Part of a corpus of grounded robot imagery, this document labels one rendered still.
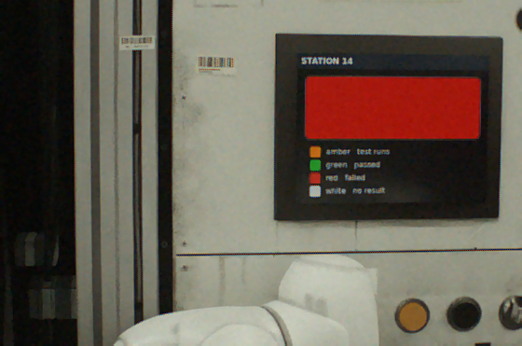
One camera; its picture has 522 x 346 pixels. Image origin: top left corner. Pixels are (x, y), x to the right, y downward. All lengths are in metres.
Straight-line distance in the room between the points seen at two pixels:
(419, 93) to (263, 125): 0.17
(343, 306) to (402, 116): 0.23
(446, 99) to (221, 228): 0.28
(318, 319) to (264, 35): 0.32
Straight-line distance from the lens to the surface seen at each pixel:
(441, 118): 1.35
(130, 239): 1.35
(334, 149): 1.32
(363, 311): 1.24
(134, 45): 1.33
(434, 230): 1.38
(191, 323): 1.16
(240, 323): 1.15
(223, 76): 1.33
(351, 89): 1.32
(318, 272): 1.23
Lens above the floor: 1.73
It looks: 7 degrees down
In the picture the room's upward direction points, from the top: 1 degrees clockwise
